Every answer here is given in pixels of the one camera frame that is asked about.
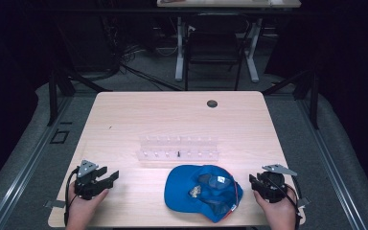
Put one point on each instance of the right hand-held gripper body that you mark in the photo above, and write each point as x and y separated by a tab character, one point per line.
273	188

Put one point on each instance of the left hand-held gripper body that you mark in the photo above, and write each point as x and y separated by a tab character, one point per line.
87	187

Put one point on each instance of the person's left hand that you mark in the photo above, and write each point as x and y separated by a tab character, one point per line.
81	211

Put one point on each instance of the person's right hand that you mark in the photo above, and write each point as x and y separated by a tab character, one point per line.
281	214

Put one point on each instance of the grey tab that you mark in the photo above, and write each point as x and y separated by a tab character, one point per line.
54	203
303	202

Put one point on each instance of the blue baseball cap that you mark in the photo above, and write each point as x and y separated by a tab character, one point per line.
185	188

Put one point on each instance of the clear acrylic rack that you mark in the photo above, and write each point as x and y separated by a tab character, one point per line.
179	148

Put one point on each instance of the grey round table grommet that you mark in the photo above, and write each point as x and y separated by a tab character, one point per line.
211	103

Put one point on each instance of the black metal stand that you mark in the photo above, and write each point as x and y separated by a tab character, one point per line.
313	99
53	96

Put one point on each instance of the white-legged desk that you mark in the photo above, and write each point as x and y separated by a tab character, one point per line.
180	57

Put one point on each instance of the black chair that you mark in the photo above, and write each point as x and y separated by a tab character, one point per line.
215	41

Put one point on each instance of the grey metal floor rail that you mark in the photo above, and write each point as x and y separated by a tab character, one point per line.
22	169
335	172

